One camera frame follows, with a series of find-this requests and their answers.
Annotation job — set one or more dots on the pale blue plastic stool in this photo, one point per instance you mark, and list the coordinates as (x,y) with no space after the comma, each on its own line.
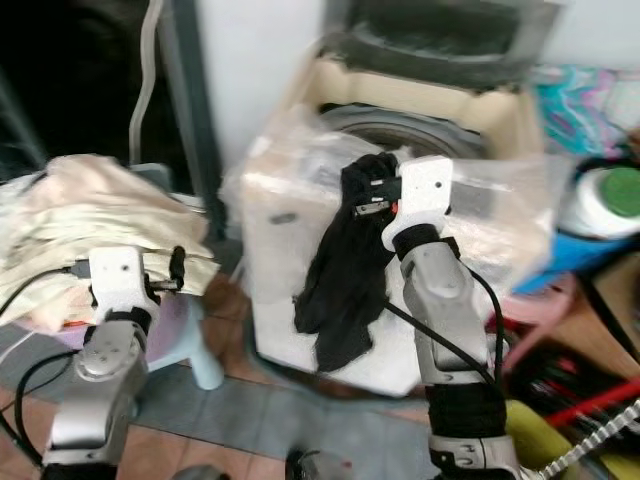
(205,345)

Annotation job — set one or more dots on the clear plastic washer cover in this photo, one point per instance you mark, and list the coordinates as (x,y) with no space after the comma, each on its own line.
(290,160)

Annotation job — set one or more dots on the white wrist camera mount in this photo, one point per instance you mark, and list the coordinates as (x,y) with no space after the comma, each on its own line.
(116,280)
(422,195)

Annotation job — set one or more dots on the black garment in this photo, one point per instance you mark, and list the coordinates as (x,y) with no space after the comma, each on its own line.
(345,290)

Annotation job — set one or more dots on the pink plastic stool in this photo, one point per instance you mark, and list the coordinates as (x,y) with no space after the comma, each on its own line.
(545,315)

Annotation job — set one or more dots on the yellow plastic item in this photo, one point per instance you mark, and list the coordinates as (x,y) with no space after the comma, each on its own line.
(535,440)

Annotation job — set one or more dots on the colourful patterned cloth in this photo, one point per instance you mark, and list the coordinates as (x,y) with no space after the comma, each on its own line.
(585,105)

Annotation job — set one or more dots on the robot grey black torso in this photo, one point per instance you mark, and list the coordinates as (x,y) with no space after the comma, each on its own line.
(325,466)

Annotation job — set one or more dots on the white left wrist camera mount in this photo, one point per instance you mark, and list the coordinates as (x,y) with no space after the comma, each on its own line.
(116,280)

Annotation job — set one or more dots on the blue plastic basin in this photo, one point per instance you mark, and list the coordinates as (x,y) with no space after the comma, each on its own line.
(570,262)

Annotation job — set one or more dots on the pile of cream clothes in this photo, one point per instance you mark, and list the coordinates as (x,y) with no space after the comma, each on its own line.
(80,210)

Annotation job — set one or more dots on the red rod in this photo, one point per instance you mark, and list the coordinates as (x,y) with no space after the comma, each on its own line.
(595,400)

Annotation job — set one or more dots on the white green-capped detergent bottle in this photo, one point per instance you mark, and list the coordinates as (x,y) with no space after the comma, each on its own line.
(605,200)

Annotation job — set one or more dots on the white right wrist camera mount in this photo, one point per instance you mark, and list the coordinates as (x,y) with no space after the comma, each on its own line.
(422,195)

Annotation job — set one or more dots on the grey washing machine lid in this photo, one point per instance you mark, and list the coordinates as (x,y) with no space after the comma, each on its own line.
(445,28)

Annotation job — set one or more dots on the cream top-load washing machine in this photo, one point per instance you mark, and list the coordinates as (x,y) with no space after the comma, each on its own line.
(280,290)

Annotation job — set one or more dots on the dark grey door frame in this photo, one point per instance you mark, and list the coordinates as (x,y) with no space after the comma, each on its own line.
(186,100)

